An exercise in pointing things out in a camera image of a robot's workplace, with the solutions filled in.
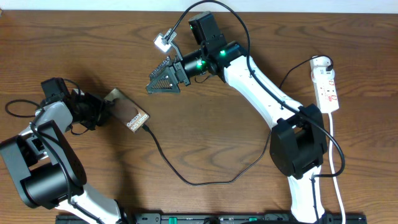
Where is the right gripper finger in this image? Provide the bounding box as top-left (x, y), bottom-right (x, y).
top-left (146, 67), bottom-right (180, 94)
top-left (149, 56), bottom-right (170, 81)

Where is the black charger cable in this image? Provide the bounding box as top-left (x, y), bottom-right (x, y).
top-left (141, 55), bottom-right (335, 187)

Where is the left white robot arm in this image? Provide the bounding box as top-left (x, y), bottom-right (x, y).
top-left (1, 78), bottom-right (132, 223)

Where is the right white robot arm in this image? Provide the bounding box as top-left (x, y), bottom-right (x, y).
top-left (146, 11), bottom-right (327, 223)

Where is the white power strip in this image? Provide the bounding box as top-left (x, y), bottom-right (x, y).
top-left (310, 55), bottom-right (339, 113)

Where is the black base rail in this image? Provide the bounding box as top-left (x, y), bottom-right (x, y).
top-left (55, 213), bottom-right (368, 224)

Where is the white power strip cord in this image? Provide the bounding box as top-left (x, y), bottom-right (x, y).
top-left (327, 112), bottom-right (347, 224)

